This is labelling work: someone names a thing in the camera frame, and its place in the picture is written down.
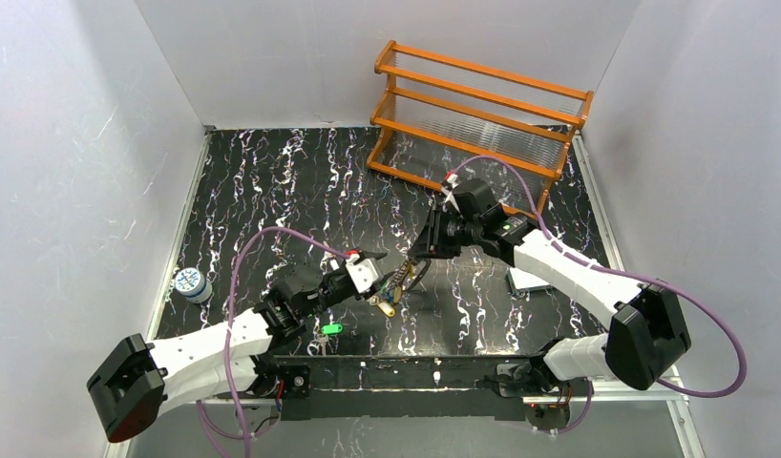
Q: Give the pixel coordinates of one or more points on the blue white round container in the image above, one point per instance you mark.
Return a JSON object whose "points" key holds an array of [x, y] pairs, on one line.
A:
{"points": [[193, 285]]}

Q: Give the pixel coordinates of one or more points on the green tag key near edge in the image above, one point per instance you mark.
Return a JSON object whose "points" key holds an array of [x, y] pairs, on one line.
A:
{"points": [[326, 332]]}

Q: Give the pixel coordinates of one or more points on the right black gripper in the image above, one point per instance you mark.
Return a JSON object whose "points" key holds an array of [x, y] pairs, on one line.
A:
{"points": [[432, 237]]}

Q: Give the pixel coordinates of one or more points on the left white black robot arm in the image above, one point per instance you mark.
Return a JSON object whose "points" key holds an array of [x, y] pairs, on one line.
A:
{"points": [[255, 332]]}

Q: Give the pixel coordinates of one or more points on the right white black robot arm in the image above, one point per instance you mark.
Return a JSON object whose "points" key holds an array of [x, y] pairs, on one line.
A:
{"points": [[644, 334]]}

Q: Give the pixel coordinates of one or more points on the orange two-tier rack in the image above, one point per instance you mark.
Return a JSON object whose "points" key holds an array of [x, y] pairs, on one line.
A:
{"points": [[436, 107]]}

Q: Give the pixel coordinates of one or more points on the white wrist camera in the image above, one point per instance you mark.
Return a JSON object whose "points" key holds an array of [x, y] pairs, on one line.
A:
{"points": [[447, 189], [363, 269]]}

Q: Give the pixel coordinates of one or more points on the aluminium front rail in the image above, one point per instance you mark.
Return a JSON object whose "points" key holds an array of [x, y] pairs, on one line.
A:
{"points": [[390, 385]]}

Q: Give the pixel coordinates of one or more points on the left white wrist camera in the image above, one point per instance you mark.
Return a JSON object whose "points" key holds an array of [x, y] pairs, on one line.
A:
{"points": [[363, 269]]}

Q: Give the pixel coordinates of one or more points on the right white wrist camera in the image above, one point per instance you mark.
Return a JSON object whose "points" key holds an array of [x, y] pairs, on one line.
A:
{"points": [[447, 189]]}

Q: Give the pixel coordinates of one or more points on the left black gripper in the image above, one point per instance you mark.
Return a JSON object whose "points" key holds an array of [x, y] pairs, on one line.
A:
{"points": [[380, 279]]}

